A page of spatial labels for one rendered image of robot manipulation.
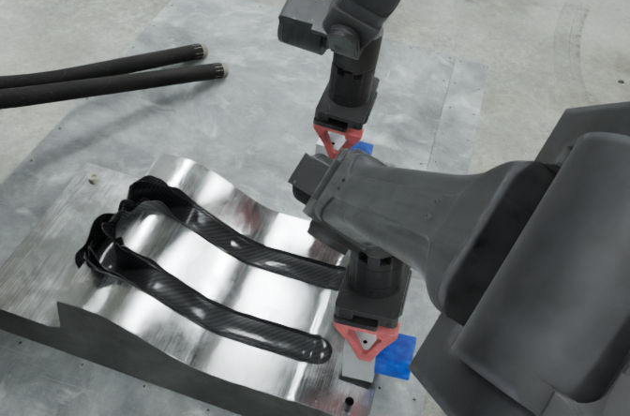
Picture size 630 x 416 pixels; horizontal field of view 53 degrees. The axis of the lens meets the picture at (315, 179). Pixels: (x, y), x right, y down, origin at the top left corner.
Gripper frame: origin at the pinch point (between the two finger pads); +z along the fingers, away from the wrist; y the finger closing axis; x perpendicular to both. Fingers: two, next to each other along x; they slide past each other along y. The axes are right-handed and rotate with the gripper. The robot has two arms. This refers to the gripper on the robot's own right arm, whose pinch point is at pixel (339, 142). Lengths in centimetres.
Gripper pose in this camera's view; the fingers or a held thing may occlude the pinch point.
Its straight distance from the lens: 91.8
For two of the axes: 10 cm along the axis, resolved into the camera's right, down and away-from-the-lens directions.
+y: -2.9, 6.8, -6.8
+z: -1.0, 6.8, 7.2
